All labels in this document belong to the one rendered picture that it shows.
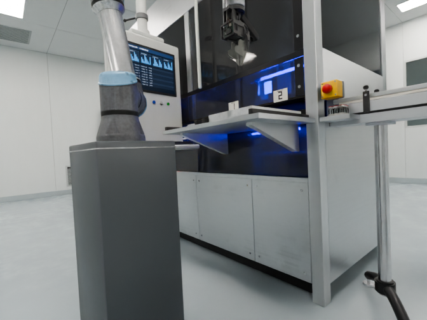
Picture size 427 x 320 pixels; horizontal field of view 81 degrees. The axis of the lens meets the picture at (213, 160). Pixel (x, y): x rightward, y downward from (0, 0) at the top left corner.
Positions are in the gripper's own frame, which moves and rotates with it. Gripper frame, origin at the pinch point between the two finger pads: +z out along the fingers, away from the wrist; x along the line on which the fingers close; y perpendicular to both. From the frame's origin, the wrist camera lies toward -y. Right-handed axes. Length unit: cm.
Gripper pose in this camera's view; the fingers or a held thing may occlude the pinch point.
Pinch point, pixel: (241, 62)
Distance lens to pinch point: 107.1
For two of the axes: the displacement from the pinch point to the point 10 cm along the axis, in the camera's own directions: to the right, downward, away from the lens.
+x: 6.5, -0.1, -7.6
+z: 0.5, 10.0, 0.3
